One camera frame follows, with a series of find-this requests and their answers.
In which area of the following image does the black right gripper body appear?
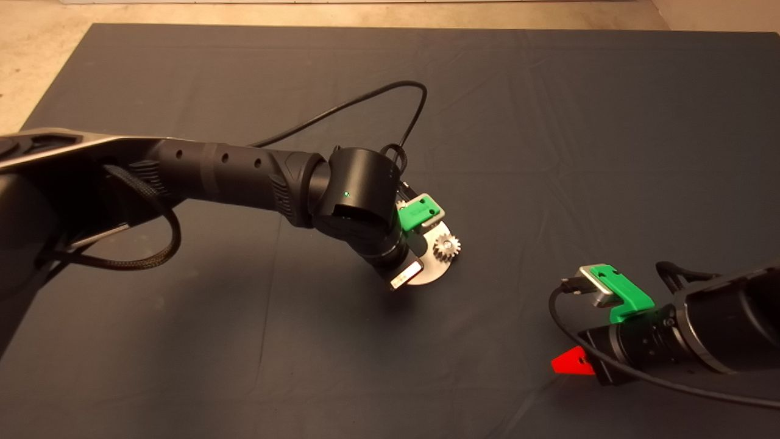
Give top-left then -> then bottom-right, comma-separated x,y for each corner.
578,310 -> 677,387

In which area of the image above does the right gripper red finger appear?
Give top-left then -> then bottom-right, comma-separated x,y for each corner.
550,346 -> 595,376

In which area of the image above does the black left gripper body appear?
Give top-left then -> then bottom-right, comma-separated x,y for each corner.
373,244 -> 425,292

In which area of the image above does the round metal carrier plate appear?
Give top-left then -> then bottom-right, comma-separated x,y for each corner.
405,218 -> 456,286

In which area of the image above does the dark grey table cloth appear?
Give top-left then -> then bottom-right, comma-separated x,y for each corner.
0,23 -> 780,439

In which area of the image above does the bright green camera mount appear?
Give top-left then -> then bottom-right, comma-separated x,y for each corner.
591,264 -> 656,324
396,194 -> 442,232

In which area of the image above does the black camera cable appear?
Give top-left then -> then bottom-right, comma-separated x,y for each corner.
547,261 -> 780,410
250,80 -> 428,196

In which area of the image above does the small silver camera box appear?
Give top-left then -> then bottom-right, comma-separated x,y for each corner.
578,266 -> 615,309
420,204 -> 447,230

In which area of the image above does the black braided sleeve cable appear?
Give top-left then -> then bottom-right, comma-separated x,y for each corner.
55,163 -> 182,271

